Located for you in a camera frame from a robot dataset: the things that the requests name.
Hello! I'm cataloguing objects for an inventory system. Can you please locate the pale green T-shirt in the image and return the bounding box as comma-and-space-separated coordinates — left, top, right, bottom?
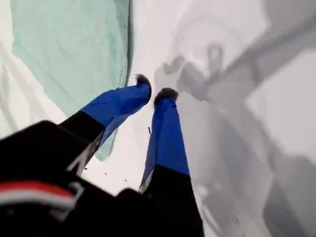
9, 0, 135, 162

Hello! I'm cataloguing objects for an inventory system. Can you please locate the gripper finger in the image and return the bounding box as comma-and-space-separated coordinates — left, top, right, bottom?
60, 73, 152, 159
139, 87, 206, 237

